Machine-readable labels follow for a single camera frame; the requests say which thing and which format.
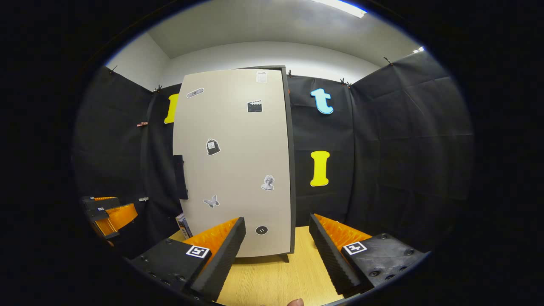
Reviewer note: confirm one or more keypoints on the small ceiling light panel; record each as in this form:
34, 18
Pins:
418, 49

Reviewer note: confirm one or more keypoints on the long ceiling light panel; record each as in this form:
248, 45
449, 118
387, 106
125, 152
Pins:
340, 7

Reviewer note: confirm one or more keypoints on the blue-grey book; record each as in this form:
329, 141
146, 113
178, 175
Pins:
184, 225

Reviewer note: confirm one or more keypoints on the black backdrop cloth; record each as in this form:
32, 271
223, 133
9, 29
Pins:
403, 148

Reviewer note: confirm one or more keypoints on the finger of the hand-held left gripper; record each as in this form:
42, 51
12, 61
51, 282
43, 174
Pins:
102, 203
123, 214

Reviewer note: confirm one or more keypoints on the beige cabinet door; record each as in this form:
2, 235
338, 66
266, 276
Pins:
238, 170

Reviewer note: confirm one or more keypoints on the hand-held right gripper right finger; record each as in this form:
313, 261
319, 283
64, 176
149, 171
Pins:
331, 259

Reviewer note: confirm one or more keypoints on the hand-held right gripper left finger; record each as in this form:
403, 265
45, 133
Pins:
221, 263

